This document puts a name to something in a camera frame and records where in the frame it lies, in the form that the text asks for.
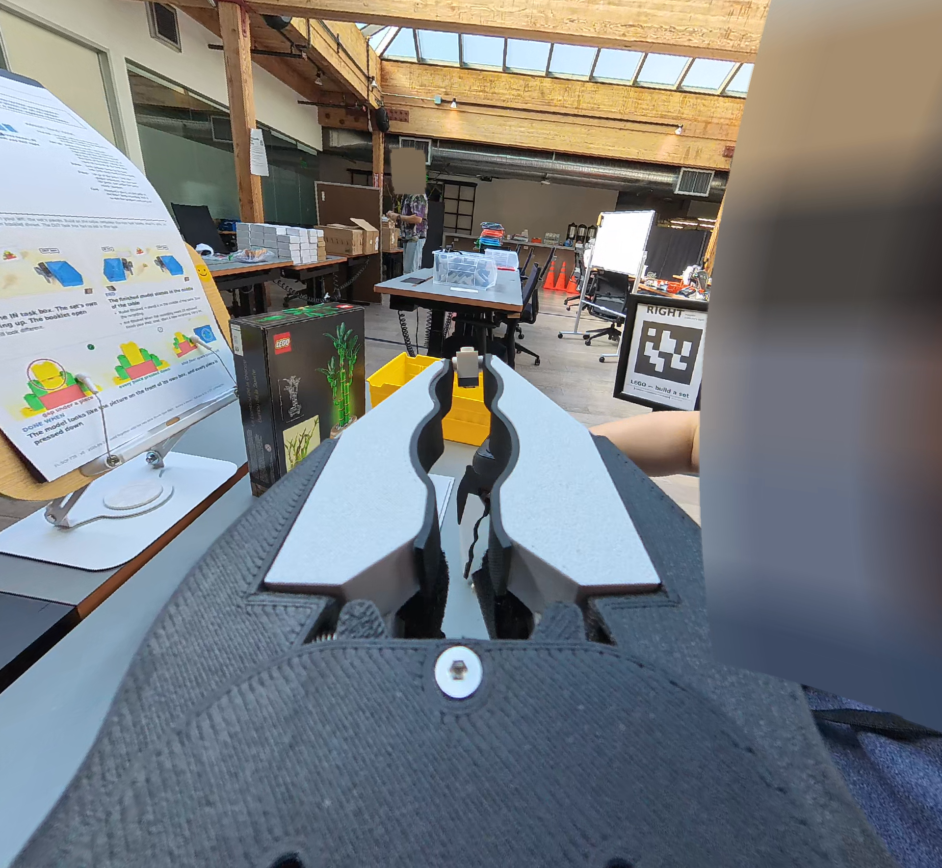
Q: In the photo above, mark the brown cardboard box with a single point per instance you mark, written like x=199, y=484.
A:
x=346, y=239

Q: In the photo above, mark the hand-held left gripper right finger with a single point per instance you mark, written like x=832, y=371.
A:
x=574, y=515

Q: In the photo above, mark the stack of white boxes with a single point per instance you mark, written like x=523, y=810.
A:
x=279, y=242

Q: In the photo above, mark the black desk mat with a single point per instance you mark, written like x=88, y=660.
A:
x=29, y=632

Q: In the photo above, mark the framed black white marker sign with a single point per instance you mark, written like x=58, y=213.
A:
x=662, y=353

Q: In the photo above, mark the white document stand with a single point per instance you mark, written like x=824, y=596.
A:
x=147, y=529

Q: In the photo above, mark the grey white lego strip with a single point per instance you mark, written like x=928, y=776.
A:
x=468, y=360

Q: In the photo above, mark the person's blue clothing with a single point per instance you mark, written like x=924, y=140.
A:
x=883, y=794

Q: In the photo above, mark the yellow plastic bin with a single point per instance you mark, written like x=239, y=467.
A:
x=397, y=382

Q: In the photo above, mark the black lego box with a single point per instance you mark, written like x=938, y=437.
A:
x=294, y=397

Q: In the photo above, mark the white rolling whiteboard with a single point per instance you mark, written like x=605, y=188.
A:
x=622, y=242

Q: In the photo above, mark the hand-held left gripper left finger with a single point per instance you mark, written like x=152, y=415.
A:
x=353, y=515

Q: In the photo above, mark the clear plastic bin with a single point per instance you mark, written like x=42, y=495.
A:
x=463, y=270

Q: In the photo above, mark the grey wooden-edged desk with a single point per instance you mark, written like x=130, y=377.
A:
x=478, y=294

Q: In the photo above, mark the person's right forearm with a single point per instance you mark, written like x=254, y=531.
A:
x=647, y=441

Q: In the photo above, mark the wooden board with instruction sheet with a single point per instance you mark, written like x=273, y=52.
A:
x=88, y=294

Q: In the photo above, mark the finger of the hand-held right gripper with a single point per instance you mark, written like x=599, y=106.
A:
x=482, y=474

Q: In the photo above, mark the white paper notice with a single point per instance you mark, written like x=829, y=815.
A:
x=259, y=152

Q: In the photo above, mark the black office chair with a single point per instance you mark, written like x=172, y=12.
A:
x=199, y=228
x=528, y=294
x=609, y=297

